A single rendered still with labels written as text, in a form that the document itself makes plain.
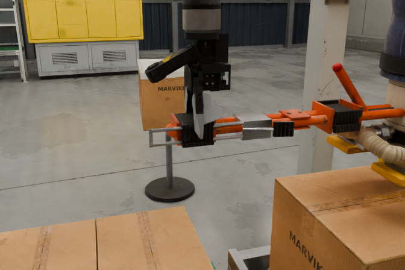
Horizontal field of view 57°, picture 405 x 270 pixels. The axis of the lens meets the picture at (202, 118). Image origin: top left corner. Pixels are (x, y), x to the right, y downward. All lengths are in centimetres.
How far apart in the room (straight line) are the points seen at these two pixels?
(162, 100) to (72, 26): 555
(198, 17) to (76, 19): 722
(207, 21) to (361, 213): 61
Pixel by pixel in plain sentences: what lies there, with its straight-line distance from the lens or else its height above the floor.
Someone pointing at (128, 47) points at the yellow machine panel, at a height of 56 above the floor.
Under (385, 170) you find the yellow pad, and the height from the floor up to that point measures 108.
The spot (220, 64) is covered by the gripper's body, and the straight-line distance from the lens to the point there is 76.
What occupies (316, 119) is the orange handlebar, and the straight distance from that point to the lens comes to 88.
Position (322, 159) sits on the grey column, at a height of 62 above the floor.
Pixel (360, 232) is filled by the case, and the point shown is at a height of 95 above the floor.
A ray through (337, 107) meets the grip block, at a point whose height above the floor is 121.
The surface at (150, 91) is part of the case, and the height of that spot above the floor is 89.
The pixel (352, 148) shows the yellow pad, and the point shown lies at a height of 108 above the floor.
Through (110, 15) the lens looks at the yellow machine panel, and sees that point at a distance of 795.
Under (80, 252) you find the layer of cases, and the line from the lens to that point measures 158.
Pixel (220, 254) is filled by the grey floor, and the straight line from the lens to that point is 241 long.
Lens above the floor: 144
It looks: 17 degrees down
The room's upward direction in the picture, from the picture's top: straight up
